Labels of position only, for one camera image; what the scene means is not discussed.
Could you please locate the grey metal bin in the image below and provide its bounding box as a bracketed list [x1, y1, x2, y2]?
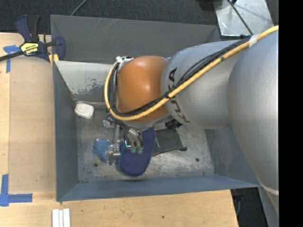
[50, 14, 261, 202]

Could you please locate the white rounded plastic object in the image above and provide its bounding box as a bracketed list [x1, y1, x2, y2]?
[74, 103, 95, 120]

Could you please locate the light blue sponge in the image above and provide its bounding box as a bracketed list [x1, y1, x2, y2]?
[93, 139, 112, 163]

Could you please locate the pale wood board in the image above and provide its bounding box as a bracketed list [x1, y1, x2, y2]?
[8, 55, 57, 194]

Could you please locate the black flat tray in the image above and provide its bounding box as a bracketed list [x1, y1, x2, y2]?
[151, 127, 187, 157]

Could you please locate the dark blue dotted slipper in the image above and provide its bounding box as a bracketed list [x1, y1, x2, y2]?
[116, 127, 157, 177]

